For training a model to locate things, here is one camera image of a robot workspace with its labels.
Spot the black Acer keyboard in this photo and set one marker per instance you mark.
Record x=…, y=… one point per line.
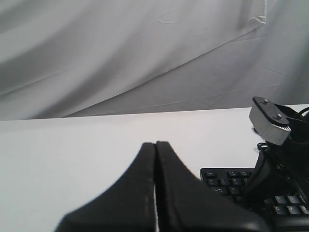
x=283, y=212

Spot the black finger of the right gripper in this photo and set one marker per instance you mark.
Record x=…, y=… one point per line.
x=263, y=181

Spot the grey backdrop cloth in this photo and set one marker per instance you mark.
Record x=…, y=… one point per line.
x=71, y=58

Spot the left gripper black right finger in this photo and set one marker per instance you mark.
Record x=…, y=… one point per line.
x=185, y=204

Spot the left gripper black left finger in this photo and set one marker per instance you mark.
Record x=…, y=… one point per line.
x=127, y=206

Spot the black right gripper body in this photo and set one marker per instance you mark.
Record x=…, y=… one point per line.
x=294, y=156

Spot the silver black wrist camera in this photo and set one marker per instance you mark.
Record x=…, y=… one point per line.
x=269, y=121

